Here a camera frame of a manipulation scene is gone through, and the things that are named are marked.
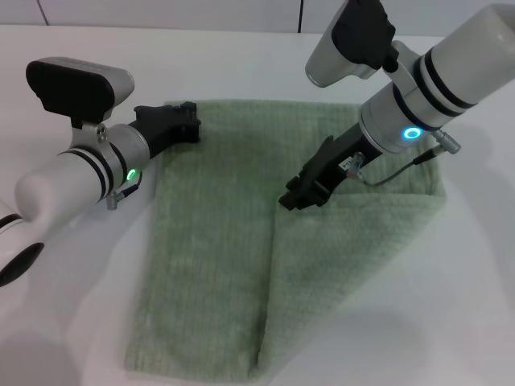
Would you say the left wrist cable with plug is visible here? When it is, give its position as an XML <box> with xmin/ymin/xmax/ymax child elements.
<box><xmin>104</xmin><ymin>176</ymin><xmax>144</xmax><ymax>211</ymax></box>

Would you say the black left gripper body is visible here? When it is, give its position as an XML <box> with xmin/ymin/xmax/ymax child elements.
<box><xmin>128</xmin><ymin>105</ymin><xmax>187</xmax><ymax>160</ymax></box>

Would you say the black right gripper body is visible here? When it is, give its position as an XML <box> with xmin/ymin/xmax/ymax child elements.
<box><xmin>311</xmin><ymin>124</ymin><xmax>383</xmax><ymax>190</ymax></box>

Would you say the green terry towel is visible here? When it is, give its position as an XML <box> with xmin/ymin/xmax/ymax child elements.
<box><xmin>124</xmin><ymin>98</ymin><xmax>447</xmax><ymax>373</ymax></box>

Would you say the right wrist cable with plug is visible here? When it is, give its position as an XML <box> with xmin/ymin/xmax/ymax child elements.
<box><xmin>345</xmin><ymin>128</ymin><xmax>454</xmax><ymax>188</ymax></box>

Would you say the wrist cable with plug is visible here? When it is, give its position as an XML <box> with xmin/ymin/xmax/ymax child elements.
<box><xmin>104</xmin><ymin>176</ymin><xmax>144</xmax><ymax>211</ymax></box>
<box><xmin>345</xmin><ymin>128</ymin><xmax>454</xmax><ymax>188</ymax></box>

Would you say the left wrist camera housing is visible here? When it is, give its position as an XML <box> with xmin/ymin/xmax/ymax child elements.
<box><xmin>25</xmin><ymin>56</ymin><xmax>135</xmax><ymax>130</ymax></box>

